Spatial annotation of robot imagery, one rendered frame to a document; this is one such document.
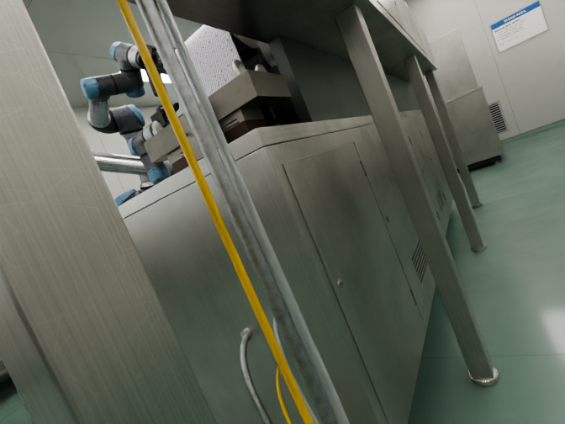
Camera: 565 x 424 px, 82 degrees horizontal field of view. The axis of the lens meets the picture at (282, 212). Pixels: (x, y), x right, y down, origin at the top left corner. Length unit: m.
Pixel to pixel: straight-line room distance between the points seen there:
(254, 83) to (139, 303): 0.61
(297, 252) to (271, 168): 0.18
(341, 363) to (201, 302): 0.40
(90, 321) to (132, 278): 0.03
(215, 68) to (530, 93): 5.74
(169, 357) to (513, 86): 6.32
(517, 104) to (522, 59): 0.65
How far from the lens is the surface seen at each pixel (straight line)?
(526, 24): 6.48
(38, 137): 0.20
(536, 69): 6.44
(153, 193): 0.92
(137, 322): 0.20
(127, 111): 1.82
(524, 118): 6.42
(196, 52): 1.12
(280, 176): 0.67
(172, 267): 0.96
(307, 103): 0.93
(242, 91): 0.76
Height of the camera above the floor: 0.78
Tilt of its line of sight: 5 degrees down
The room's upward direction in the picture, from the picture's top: 23 degrees counter-clockwise
